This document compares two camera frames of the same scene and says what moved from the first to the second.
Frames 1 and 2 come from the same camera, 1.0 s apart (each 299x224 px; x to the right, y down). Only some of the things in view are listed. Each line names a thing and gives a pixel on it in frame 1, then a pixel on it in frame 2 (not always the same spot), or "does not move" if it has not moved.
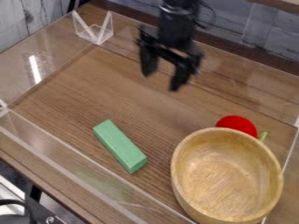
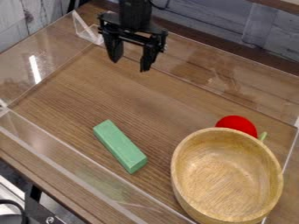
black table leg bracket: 37,213 does not move
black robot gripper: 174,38 -> 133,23
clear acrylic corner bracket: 94,33 does not move
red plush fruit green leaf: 241,125 does not move
